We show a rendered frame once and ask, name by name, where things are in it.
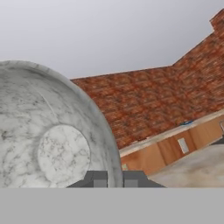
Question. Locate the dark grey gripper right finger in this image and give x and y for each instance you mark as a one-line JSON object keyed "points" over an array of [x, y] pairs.
{"points": [[137, 178]]}

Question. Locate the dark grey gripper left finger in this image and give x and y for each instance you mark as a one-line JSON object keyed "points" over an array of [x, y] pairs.
{"points": [[96, 178]]}

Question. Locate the white marble bowl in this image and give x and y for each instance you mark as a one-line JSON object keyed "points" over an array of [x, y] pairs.
{"points": [[43, 125]]}

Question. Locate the blue object on counter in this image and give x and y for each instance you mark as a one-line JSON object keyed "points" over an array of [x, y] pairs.
{"points": [[186, 123]]}

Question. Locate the white wall outlet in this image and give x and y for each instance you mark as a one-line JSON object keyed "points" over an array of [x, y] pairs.
{"points": [[183, 145]]}

